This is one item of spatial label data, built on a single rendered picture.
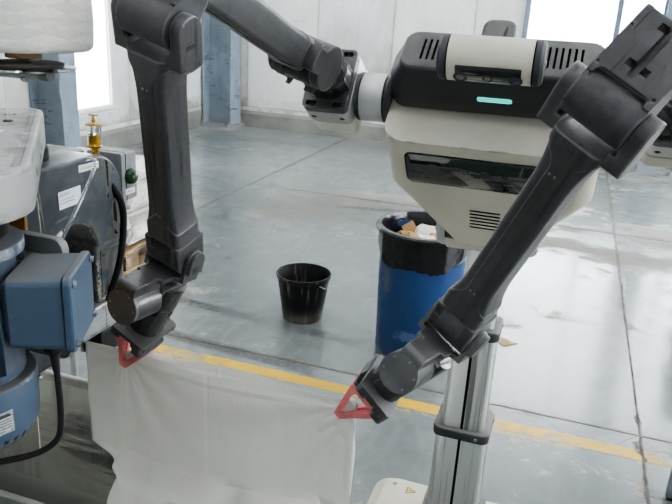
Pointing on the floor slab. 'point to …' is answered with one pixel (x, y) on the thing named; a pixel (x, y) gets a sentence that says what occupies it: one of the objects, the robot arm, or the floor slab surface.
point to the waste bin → (410, 277)
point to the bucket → (303, 291)
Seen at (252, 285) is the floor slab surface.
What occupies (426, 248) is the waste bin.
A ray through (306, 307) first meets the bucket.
